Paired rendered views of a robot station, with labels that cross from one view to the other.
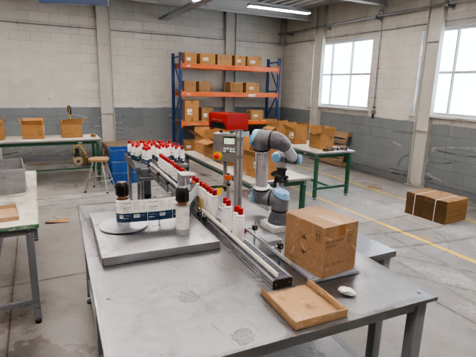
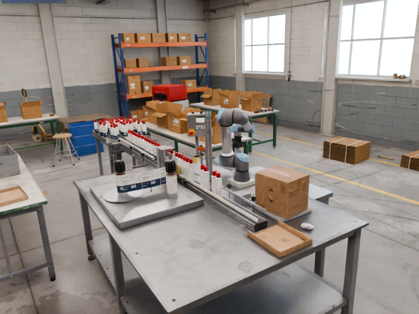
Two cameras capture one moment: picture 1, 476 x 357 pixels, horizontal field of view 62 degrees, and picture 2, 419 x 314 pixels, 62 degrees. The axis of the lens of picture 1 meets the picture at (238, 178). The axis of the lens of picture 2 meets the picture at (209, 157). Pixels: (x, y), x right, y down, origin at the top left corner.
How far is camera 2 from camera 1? 0.46 m
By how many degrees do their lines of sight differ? 8
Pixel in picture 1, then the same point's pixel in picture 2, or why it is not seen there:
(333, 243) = (293, 192)
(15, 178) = (10, 162)
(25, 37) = not seen: outside the picture
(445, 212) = (354, 155)
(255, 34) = (183, 12)
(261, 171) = (227, 141)
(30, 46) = not seen: outside the picture
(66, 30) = (11, 19)
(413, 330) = (353, 247)
